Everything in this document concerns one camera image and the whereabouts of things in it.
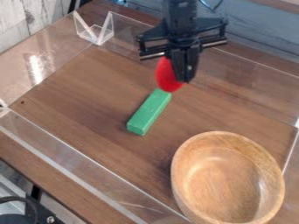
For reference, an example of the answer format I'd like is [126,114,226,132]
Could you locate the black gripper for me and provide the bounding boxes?
[137,17,229,82]

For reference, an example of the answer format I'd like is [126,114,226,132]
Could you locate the red plush toy green stem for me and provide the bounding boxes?
[155,57,183,93]

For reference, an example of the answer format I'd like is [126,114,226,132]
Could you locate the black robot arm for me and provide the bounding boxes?
[137,0,229,83]

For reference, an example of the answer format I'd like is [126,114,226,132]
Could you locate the green rectangular block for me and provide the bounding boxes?
[126,88,173,136]

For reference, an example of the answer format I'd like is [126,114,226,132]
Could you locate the oval wooden bowl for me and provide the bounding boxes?
[171,131,286,224]

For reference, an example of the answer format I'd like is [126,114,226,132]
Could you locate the black clamp with bolt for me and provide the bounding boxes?
[25,195,66,224]

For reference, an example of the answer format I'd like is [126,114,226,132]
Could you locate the clear acrylic corner bracket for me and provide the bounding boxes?
[73,11,115,46]

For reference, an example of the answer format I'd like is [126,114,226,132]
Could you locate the clear acrylic front wall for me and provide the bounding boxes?
[0,108,191,224]

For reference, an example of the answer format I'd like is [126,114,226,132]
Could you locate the black cable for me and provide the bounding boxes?
[0,195,39,224]

